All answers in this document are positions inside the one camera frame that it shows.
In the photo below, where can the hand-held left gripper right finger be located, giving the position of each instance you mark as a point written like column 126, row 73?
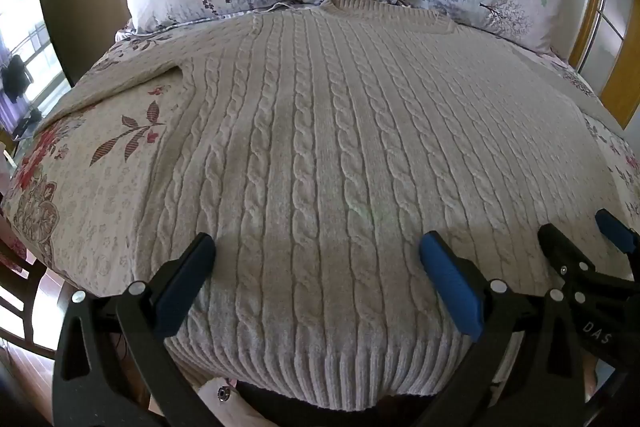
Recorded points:
column 450, row 282

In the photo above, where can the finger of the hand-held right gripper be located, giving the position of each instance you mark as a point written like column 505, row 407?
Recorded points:
column 619, row 232
column 567, row 249

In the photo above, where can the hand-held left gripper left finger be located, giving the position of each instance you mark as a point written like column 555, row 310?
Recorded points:
column 184, row 289

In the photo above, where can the white garment with snap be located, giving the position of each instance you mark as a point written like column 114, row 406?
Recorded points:
column 215, row 402

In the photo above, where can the person's dark clothing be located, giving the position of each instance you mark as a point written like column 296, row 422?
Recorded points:
column 260, row 409

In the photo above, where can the floral bed sheet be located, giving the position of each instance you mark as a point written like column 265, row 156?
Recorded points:
column 80, row 187

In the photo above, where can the wooden glazed door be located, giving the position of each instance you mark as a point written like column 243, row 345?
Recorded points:
column 625, row 82

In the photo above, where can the dark wooden chair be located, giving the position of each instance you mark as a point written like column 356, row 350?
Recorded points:
column 20, row 267

